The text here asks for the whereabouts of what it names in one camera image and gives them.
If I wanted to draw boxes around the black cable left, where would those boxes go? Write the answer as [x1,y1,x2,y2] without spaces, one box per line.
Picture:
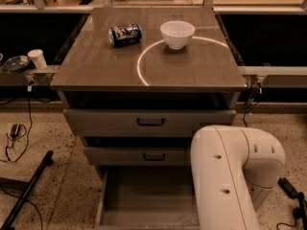
[0,89,34,164]

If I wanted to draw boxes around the black power adapter left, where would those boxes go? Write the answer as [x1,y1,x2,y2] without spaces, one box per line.
[10,124,20,138]

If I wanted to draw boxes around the dark blue plate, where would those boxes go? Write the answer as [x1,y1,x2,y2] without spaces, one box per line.
[3,56,31,72]

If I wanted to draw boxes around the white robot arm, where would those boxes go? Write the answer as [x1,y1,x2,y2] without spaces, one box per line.
[190,126,286,230]

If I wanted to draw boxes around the grey drawer cabinet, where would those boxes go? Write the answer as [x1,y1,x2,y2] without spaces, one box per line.
[50,6,248,184]

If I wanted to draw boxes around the blue soda can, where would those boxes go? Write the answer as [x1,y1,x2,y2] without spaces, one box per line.
[108,24,142,48]

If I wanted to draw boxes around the black cable right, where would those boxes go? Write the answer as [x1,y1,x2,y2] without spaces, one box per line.
[242,86,262,128]

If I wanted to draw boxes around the grey drawer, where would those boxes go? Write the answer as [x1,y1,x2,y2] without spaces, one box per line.
[83,147,190,166]
[95,166,200,230]
[64,109,236,137]

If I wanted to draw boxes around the black power adapter right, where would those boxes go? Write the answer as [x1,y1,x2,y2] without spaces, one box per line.
[278,177,298,199]

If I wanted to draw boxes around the white paper cup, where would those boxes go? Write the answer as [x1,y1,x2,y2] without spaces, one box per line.
[28,49,47,69]

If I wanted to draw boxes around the black tripod leg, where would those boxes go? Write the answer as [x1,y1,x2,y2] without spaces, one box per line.
[0,150,54,230]

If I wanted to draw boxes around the white bowl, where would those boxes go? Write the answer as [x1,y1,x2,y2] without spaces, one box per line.
[160,21,195,50]

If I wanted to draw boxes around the black power adapter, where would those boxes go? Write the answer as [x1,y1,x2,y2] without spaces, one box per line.
[278,177,298,199]
[10,124,20,138]

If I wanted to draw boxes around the black cable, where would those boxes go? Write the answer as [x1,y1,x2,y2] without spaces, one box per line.
[242,86,262,128]
[0,89,34,164]

